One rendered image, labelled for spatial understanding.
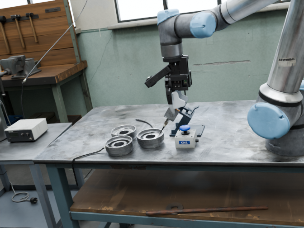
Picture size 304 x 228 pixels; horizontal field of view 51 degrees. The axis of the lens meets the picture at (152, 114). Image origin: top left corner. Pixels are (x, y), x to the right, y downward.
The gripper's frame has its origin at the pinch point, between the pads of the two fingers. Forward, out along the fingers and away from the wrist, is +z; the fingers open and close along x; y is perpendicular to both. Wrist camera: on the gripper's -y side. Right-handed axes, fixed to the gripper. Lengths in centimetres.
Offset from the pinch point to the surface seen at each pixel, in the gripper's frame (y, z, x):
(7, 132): -101, 18, 20
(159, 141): -5.9, 10.9, -3.8
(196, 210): 6.9, 36.9, -8.9
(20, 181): -167, 93, 81
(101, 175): -44, 38, 13
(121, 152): -18.0, 11.2, -12.1
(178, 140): 1.8, 9.8, -4.7
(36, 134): -86, 22, 25
